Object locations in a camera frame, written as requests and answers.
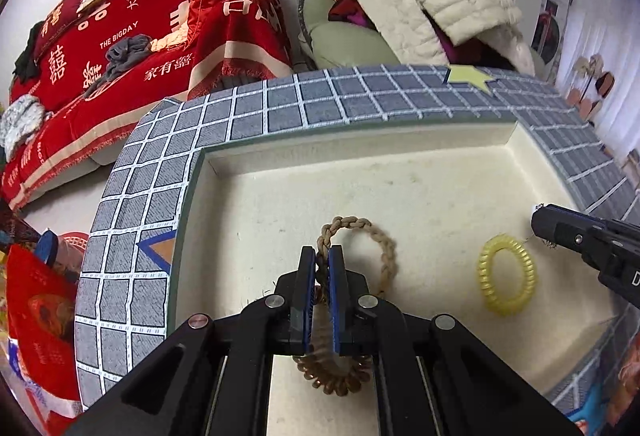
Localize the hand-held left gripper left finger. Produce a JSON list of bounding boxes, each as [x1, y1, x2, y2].
[[65, 245, 317, 436]]

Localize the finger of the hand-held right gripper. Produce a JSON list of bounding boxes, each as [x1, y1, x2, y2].
[[531, 209, 608, 267], [544, 205, 618, 223]]

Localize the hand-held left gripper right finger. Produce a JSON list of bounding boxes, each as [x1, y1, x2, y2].
[[327, 243, 583, 436]]

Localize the silver rhinestone jewelry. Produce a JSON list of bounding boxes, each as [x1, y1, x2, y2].
[[522, 202, 558, 251]]

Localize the tan braided hair tie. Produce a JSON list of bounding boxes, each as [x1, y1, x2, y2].
[[310, 216, 397, 359]]

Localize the brown spiral hair tie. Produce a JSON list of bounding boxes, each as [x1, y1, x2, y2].
[[295, 351, 372, 397]]

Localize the yellow spiral hair tie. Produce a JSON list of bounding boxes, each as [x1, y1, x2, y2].
[[476, 236, 536, 316]]

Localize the cream lined jewelry tray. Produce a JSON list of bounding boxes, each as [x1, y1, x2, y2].
[[167, 119, 633, 436]]

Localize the flower floor decoration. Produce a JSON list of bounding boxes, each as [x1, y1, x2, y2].
[[570, 55, 616, 122]]

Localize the blue plastic object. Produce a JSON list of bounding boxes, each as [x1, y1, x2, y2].
[[37, 229, 61, 267]]

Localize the red covered sofa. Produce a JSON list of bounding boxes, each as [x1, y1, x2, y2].
[[0, 0, 293, 212]]

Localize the red gift bag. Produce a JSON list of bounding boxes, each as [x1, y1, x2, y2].
[[5, 243, 83, 402]]

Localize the red and purple clothes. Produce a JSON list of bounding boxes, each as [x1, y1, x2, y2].
[[327, 0, 501, 67]]

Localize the grey crumpled cloth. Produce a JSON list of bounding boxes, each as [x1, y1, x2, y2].
[[102, 34, 153, 84]]

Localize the light grey knit cloth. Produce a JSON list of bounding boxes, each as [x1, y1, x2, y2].
[[0, 95, 53, 157]]

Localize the dark clothing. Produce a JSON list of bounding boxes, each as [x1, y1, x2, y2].
[[12, 21, 46, 82]]

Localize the dark red pillow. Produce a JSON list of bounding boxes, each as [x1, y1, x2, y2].
[[32, 0, 103, 62]]

